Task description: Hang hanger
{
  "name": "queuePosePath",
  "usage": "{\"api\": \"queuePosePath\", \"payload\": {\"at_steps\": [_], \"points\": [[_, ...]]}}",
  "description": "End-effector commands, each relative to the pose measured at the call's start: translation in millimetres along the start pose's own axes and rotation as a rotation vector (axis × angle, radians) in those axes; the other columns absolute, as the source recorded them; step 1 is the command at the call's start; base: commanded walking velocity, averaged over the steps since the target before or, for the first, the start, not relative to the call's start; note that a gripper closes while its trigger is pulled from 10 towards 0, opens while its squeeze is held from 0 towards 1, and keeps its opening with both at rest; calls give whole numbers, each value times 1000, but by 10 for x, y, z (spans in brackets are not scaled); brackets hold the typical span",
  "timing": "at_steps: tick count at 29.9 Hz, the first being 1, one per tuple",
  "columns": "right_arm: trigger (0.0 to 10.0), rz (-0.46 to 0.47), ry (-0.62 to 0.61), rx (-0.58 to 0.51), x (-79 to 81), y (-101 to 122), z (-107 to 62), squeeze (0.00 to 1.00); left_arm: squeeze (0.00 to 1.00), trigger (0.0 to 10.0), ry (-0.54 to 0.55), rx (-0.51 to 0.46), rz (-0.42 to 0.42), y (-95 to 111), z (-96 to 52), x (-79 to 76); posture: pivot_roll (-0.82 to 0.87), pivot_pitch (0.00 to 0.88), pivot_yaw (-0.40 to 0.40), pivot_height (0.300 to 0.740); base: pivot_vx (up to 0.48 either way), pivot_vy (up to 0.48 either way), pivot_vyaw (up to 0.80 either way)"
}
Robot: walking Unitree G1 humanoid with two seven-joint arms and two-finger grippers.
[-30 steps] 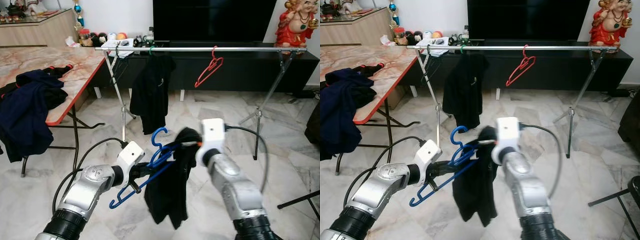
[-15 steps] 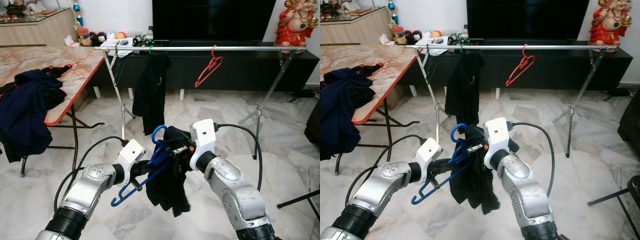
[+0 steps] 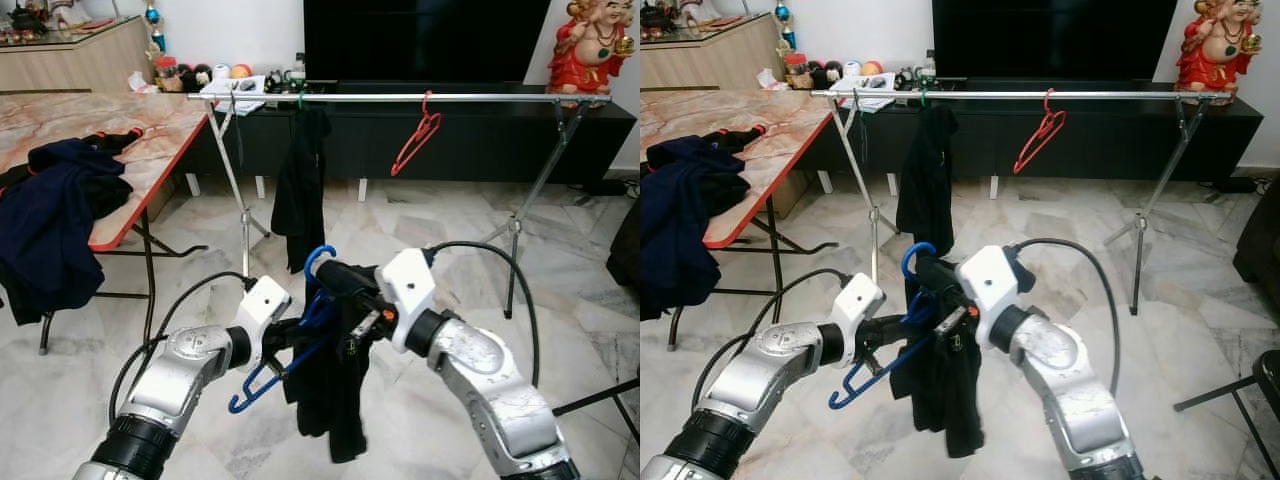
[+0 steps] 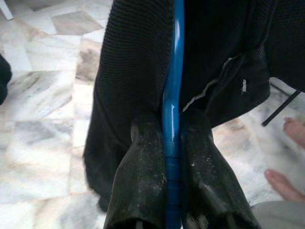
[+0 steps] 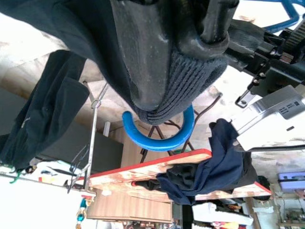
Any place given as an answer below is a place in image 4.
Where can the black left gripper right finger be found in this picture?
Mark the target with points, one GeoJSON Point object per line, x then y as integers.
{"type": "Point", "coordinates": [209, 179]}

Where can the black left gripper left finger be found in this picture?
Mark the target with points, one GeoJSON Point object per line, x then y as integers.
{"type": "Point", "coordinates": [138, 179]}

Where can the plain black garment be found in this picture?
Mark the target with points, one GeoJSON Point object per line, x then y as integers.
{"type": "Point", "coordinates": [133, 71]}

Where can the blue plastic hanger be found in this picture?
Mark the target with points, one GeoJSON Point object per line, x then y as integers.
{"type": "Point", "coordinates": [177, 59]}

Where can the bare human foot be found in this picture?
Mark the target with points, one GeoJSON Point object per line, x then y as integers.
{"type": "Point", "coordinates": [286, 186]}
{"type": "Point", "coordinates": [295, 131]}

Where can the grey robot left leg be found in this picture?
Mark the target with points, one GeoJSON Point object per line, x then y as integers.
{"type": "Point", "coordinates": [278, 217]}

